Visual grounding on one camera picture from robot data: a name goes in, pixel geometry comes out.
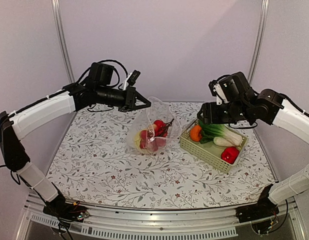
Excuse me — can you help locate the orange fruit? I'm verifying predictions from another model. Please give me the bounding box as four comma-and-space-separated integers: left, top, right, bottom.
189, 125, 202, 142

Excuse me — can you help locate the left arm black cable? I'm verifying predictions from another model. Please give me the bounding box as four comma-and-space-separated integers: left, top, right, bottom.
76, 59, 129, 88

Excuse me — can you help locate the yellow napa cabbage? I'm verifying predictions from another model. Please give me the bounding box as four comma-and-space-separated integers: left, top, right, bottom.
133, 130, 149, 154

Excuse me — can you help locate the right aluminium frame post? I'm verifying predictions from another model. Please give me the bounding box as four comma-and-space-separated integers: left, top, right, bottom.
247, 0, 270, 84

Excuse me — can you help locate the left aluminium frame post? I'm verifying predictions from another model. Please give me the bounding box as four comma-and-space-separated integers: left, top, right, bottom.
51, 0, 75, 83

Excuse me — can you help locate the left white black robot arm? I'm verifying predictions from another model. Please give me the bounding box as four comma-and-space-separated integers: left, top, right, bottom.
0, 59, 151, 222

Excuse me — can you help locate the red bell pepper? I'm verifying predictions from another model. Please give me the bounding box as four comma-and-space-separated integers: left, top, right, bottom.
221, 146, 240, 164

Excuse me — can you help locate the clear zip top bag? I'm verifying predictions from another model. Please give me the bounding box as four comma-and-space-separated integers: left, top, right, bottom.
126, 97, 182, 154

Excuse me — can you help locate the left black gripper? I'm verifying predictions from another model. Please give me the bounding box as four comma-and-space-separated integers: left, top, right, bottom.
96, 85, 151, 113

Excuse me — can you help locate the green white bok choy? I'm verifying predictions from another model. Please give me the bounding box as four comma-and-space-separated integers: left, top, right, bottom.
198, 120, 243, 147

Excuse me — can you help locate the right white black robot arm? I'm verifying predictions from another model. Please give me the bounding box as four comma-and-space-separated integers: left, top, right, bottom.
197, 71, 309, 223

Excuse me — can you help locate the beige perforated plastic basket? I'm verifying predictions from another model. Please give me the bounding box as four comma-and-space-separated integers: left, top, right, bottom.
180, 118, 249, 174

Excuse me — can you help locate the aluminium frame post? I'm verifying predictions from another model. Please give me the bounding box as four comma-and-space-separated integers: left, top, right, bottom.
247, 0, 270, 84
51, 0, 75, 83

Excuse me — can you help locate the white radish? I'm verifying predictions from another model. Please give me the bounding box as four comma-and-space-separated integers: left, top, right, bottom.
213, 136, 235, 148

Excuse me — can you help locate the aluminium front rail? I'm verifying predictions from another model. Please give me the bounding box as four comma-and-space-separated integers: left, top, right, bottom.
15, 193, 308, 240

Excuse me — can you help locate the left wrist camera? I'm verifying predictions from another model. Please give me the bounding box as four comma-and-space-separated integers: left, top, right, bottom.
118, 70, 141, 90

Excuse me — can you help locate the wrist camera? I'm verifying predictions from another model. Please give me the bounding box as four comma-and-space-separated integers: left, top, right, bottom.
208, 80, 228, 105
118, 70, 141, 90

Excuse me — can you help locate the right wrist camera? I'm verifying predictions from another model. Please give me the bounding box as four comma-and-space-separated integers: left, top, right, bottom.
208, 80, 228, 105

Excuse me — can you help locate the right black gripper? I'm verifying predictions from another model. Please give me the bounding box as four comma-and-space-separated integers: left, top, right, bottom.
197, 100, 250, 125

